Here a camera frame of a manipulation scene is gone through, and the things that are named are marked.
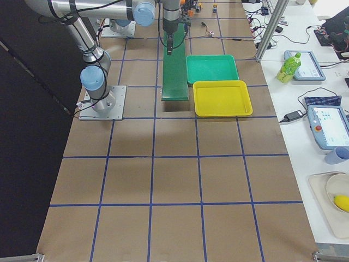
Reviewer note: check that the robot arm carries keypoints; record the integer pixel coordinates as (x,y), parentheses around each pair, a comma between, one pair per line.
(70,14)

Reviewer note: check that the plaid cloth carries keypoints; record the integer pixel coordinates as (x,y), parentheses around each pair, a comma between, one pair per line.
(327,101)

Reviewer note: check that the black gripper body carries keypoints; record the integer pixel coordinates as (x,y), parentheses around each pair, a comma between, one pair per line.
(169,27)

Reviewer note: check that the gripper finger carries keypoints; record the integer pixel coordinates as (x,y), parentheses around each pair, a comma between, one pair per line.
(169,44)

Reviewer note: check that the yellow plastic tray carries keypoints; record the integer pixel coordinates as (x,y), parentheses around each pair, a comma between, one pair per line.
(224,98)

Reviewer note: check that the green plastic tray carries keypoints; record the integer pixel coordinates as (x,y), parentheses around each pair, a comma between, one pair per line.
(211,68)

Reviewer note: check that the yellow lemon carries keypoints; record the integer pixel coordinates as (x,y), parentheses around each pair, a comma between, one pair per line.
(342,202)

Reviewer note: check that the teach pendant near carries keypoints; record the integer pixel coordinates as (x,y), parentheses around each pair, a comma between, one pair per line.
(329,126)

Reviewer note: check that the beige tray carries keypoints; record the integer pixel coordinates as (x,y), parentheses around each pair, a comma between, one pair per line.
(336,219)

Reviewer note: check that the aluminium frame post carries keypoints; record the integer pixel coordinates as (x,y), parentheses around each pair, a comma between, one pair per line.
(273,22)

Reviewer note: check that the green conveyor belt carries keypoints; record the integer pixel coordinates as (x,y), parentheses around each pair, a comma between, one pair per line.
(175,85)

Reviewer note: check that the yellow push button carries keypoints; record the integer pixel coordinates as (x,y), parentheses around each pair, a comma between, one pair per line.
(214,8)
(198,7)

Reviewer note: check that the blue cup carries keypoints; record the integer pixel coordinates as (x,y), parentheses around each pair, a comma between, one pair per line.
(337,155)

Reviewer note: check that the green tea bottle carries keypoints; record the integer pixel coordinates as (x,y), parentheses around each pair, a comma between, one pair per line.
(289,68)

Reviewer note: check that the teach pendant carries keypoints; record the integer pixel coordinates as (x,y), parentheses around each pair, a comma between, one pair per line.
(329,126)
(309,69)

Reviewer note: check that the black power adapter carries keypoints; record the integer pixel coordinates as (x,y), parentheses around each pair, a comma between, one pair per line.
(292,116)

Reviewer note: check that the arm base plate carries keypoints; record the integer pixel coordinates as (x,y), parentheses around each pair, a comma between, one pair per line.
(112,30)
(110,108)

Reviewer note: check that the beige plate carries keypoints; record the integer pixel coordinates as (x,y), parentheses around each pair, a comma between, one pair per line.
(337,185)

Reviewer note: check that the teach pendant far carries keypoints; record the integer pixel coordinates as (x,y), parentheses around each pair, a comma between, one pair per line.
(309,69)

